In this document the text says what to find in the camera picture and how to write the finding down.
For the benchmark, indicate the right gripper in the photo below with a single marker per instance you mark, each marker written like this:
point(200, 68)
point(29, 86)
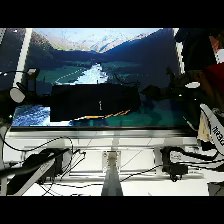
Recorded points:
point(152, 92)

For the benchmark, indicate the black garment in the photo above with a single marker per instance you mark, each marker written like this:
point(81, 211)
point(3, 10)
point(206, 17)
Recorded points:
point(95, 101)

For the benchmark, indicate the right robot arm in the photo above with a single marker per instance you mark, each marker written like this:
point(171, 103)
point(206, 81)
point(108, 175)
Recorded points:
point(213, 128)

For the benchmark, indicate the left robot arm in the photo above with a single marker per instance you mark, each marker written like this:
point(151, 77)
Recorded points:
point(16, 95)

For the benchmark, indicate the heap of clothes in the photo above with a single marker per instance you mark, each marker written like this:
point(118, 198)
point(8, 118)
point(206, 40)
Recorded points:
point(195, 46)

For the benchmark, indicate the cream garment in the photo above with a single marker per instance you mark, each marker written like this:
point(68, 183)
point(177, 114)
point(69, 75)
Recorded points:
point(203, 128)

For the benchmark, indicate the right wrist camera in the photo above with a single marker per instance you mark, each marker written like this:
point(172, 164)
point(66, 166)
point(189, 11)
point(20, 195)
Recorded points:
point(171, 78)

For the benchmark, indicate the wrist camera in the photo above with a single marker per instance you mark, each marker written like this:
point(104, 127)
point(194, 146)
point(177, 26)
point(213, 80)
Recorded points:
point(171, 78)
point(32, 72)

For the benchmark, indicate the silver frame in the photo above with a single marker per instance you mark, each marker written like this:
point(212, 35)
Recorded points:
point(111, 160)

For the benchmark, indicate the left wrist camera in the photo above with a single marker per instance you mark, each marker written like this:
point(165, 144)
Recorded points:
point(32, 72)

